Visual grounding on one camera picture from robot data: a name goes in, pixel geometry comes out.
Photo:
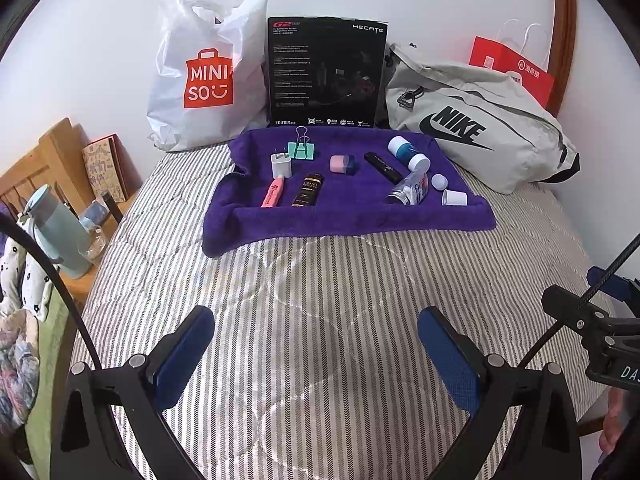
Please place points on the purple towel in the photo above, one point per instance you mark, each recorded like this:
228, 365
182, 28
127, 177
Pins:
346, 205

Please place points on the white USB charger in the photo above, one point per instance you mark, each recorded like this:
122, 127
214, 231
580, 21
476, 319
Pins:
281, 165

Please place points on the wooden chair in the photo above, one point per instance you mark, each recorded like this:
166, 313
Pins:
56, 160

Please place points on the small white round cap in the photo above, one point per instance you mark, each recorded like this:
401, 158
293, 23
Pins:
439, 182

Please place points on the patterned notebook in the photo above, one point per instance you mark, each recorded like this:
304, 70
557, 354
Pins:
103, 168

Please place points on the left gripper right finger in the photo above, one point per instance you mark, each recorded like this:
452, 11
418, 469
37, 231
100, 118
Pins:
543, 444

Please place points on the white tape roll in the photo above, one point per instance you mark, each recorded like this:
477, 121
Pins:
452, 198

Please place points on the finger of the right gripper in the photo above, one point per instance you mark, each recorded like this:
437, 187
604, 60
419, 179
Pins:
573, 312
622, 289

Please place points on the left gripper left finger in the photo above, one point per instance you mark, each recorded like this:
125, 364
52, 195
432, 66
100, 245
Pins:
87, 443

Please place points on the pink and blue round case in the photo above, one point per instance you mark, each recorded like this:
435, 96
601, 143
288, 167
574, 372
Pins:
343, 164

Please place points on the black headset box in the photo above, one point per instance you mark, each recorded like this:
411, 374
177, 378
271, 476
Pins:
324, 71

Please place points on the floral clothing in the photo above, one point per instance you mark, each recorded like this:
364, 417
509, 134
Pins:
28, 360

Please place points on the clear candy bottle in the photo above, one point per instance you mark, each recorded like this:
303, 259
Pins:
411, 190

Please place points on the blue white Vaseline balm stick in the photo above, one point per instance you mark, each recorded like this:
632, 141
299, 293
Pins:
407, 154

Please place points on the teal binder clip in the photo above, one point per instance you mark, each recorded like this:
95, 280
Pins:
302, 148

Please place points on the black tube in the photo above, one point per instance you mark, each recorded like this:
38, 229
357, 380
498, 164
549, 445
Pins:
387, 171

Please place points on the person's right hand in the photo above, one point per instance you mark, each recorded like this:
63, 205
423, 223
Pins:
622, 405

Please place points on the red paper shopping bag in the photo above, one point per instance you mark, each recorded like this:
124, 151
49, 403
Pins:
506, 53

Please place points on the grey Nike bag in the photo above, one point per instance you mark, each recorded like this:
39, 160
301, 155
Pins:
482, 119

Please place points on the striped bed quilt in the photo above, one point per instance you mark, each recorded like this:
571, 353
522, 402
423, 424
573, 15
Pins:
316, 370

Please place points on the pink highlighter pen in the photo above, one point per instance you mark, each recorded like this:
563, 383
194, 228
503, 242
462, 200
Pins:
274, 192

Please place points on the wooden bed post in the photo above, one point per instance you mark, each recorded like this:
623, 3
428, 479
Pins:
561, 51

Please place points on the white Miniso plastic bag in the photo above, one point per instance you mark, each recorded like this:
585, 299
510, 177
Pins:
209, 84

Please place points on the black gold Grand Reserve box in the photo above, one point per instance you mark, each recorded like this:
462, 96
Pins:
309, 191

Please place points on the clear glass cup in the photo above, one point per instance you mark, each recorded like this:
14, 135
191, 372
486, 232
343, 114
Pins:
92, 220

